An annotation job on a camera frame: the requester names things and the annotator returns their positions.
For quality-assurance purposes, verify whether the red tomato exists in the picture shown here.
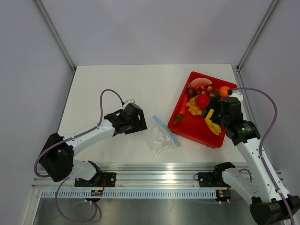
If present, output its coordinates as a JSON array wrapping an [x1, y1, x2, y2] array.
[[195, 94, 210, 109]]

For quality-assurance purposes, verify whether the clear zip top bag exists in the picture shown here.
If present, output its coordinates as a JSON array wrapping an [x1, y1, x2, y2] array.
[[143, 116, 180, 156]]

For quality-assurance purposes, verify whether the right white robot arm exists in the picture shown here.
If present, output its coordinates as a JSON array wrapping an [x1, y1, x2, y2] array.
[[202, 88, 300, 225]]

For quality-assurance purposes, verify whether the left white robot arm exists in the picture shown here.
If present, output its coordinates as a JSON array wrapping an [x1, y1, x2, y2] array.
[[37, 103, 147, 187]]

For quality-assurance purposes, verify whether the orange fruit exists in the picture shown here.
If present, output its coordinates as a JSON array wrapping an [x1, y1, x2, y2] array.
[[218, 86, 231, 98]]

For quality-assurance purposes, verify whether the yellow banana bunch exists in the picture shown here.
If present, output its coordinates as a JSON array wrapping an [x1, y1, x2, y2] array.
[[204, 109, 222, 136]]

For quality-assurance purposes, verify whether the lychee bunch with leaf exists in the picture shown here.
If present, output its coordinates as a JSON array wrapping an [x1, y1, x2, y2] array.
[[195, 85, 220, 98]]

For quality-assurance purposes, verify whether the yellow ginger root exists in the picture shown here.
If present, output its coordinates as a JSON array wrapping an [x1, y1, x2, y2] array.
[[186, 97, 202, 116]]

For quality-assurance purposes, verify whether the watermelon slice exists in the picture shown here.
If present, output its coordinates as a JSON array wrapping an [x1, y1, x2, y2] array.
[[189, 77, 212, 89]]

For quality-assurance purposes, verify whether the red plastic tray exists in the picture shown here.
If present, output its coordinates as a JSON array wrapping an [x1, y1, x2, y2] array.
[[168, 72, 237, 148]]

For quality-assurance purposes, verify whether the left circuit board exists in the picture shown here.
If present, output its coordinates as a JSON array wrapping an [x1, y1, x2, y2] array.
[[90, 189, 103, 196]]

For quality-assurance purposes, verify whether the circuit board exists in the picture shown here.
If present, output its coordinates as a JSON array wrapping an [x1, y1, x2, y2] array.
[[216, 189, 232, 202], [90, 189, 103, 196]]

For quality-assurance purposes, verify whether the right circuit board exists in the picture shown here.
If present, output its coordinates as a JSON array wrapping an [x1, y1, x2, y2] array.
[[216, 189, 232, 202]]

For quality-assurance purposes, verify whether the aluminium rail frame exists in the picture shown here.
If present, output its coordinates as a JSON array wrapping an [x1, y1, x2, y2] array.
[[31, 163, 286, 190]]

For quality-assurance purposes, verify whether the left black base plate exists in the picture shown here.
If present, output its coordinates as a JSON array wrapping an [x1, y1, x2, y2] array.
[[75, 172, 116, 188]]

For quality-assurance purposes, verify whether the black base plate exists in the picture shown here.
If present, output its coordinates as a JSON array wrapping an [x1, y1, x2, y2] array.
[[193, 172, 229, 188], [75, 172, 116, 188]]

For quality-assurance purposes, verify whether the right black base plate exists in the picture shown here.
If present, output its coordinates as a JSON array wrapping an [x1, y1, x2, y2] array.
[[193, 172, 229, 188]]

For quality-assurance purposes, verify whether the white slotted cable duct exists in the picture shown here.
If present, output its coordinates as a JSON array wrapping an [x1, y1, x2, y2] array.
[[41, 189, 217, 199]]

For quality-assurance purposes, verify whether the right aluminium corner post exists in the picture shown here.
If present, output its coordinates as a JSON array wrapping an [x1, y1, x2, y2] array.
[[236, 0, 281, 72]]

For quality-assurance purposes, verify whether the aluminium corner post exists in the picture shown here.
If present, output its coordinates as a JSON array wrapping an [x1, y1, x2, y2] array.
[[33, 0, 76, 74], [236, 0, 281, 72]]

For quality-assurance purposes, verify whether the left aluminium corner post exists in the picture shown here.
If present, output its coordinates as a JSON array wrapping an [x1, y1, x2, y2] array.
[[33, 0, 76, 74]]

